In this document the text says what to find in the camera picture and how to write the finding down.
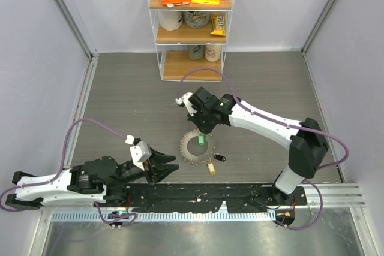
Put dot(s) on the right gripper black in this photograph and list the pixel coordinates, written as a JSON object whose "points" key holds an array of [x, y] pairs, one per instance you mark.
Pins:
{"points": [[206, 129]]}

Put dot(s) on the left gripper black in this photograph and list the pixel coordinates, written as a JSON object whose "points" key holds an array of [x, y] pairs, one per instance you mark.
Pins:
{"points": [[159, 172]]}

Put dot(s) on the large keyring with many rings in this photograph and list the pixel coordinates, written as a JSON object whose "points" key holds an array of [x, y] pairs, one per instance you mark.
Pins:
{"points": [[192, 152]]}

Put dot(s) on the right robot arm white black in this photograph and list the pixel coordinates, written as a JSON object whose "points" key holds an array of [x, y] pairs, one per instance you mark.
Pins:
{"points": [[304, 140]]}

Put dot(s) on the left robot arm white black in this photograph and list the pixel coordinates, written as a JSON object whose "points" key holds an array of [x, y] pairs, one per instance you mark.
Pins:
{"points": [[75, 187]]}

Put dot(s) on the small black key fob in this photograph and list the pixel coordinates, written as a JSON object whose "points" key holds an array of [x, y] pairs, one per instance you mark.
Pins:
{"points": [[219, 157]]}

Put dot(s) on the yellow key tag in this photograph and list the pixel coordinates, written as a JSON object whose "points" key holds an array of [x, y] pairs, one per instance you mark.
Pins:
{"points": [[211, 168]]}

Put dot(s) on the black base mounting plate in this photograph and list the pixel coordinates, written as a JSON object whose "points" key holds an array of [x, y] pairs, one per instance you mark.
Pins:
{"points": [[200, 197]]}

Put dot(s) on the green grey cup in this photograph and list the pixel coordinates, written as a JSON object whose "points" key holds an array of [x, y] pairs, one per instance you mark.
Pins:
{"points": [[196, 52]]}

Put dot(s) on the white cup red scribble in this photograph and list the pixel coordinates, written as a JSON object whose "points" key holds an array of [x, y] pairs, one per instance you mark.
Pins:
{"points": [[212, 52]]}

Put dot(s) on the yellow candy bag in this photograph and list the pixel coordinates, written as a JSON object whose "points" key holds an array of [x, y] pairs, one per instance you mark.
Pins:
{"points": [[218, 25]]}

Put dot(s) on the grey cartoon mug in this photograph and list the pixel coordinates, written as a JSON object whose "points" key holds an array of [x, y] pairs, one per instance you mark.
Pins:
{"points": [[196, 19]]}

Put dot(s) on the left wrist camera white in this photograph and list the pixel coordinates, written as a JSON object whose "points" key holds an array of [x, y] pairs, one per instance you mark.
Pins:
{"points": [[139, 150]]}

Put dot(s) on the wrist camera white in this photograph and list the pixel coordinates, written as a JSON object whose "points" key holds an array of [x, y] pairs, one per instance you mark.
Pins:
{"points": [[184, 101], [139, 150]]}

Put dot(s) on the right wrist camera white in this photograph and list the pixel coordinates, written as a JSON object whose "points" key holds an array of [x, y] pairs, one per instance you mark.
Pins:
{"points": [[184, 101]]}

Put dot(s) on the white slotted cable duct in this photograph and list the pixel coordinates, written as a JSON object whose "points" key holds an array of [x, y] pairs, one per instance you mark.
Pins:
{"points": [[221, 215]]}

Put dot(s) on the white wire shelf rack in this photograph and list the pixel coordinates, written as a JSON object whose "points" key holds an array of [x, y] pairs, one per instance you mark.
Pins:
{"points": [[191, 40]]}

